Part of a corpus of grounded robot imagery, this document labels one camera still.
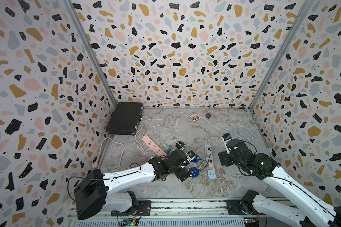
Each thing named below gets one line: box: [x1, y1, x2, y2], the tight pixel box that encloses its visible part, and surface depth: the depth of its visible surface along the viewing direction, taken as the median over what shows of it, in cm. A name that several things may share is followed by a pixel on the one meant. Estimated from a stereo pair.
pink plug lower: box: [207, 160, 214, 171], surface depth 84 cm
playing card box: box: [188, 111, 201, 122], surface depth 116 cm
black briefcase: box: [105, 102, 144, 136], surface depth 112 cm
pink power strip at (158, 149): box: [141, 135, 168, 158], surface depth 97 cm
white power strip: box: [204, 143, 217, 181], surface depth 87 cm
